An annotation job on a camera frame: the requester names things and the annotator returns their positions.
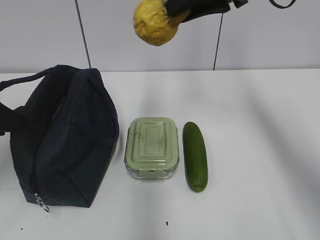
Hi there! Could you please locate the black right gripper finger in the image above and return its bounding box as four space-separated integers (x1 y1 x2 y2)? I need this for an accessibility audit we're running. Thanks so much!
165 0 231 23

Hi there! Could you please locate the green cucumber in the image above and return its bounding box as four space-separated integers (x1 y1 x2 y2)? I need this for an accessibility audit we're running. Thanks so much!
182 121 209 193

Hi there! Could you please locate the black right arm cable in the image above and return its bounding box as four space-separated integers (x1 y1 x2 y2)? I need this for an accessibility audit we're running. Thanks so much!
268 0 292 8

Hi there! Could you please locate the green lid glass food container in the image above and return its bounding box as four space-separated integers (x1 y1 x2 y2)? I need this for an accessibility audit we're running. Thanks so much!
124 117 180 179

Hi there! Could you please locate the dark blue lunch bag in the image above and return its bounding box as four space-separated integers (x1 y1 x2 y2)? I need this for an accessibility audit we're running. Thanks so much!
0 65 119 212

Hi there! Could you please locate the yellow squash toy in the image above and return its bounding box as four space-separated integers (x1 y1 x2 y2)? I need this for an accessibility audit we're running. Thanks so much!
133 0 191 47

